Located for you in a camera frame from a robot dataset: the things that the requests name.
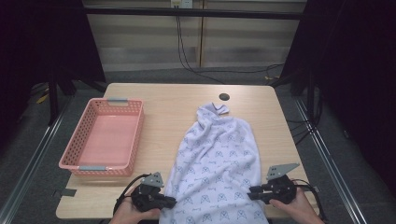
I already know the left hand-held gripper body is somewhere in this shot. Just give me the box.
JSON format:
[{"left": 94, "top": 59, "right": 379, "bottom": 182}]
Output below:
[{"left": 130, "top": 172, "right": 165, "bottom": 214}]

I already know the person's left hand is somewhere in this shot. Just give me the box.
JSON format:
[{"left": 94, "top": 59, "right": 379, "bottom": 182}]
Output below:
[{"left": 108, "top": 189, "right": 162, "bottom": 224}]

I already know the white wall outlet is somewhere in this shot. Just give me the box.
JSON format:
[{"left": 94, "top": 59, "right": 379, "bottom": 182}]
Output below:
[{"left": 170, "top": 0, "right": 194, "bottom": 9}]

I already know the black floor cable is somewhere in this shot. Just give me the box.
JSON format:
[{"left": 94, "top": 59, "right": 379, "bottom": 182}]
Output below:
[{"left": 192, "top": 63, "right": 286, "bottom": 77}]

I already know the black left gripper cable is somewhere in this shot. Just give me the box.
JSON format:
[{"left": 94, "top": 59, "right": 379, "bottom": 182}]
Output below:
[{"left": 112, "top": 173, "right": 151, "bottom": 217}]

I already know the black tape piece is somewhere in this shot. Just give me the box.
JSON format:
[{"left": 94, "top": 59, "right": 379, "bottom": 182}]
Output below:
[{"left": 51, "top": 188, "right": 78, "bottom": 199}]

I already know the black horizontal metal bar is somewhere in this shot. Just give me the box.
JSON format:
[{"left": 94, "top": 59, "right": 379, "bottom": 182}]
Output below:
[{"left": 83, "top": 7, "right": 307, "bottom": 21}]

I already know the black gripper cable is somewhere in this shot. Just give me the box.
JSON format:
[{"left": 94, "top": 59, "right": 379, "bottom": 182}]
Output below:
[
  {"left": 291, "top": 178, "right": 329, "bottom": 224},
  {"left": 112, "top": 173, "right": 151, "bottom": 217}
]

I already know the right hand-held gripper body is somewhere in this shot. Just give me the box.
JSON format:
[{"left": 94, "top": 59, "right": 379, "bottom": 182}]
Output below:
[{"left": 266, "top": 162, "right": 301, "bottom": 205}]

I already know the black hanging power cable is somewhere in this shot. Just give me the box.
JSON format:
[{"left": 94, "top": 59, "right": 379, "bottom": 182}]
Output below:
[{"left": 175, "top": 15, "right": 226, "bottom": 85}]

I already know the pink perforated plastic basket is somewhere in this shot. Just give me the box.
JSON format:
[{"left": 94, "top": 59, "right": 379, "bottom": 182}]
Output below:
[{"left": 58, "top": 97, "right": 146, "bottom": 178}]

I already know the white towel with blue print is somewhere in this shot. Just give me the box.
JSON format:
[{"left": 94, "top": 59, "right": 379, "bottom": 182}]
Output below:
[{"left": 158, "top": 102, "right": 270, "bottom": 224}]

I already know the person's right hand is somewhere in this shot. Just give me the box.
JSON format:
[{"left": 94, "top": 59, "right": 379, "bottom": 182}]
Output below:
[{"left": 269, "top": 188, "right": 325, "bottom": 224}]

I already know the bundle of black cables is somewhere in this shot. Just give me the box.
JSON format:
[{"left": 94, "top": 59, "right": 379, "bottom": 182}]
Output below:
[{"left": 286, "top": 116, "right": 316, "bottom": 147}]

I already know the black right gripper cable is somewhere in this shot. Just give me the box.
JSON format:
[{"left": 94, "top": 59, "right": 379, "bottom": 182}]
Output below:
[{"left": 291, "top": 178, "right": 329, "bottom": 224}]

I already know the black stand leg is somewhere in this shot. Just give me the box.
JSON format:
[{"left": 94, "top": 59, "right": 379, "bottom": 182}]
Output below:
[{"left": 47, "top": 69, "right": 61, "bottom": 126}]

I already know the dark curtain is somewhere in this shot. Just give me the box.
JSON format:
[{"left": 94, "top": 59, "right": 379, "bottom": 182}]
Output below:
[
  {"left": 279, "top": 0, "right": 396, "bottom": 188},
  {"left": 0, "top": 0, "right": 106, "bottom": 150}
]

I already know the yellow object on floor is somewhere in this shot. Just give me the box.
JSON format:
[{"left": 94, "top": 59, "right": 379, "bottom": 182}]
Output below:
[{"left": 35, "top": 89, "right": 50, "bottom": 105}]

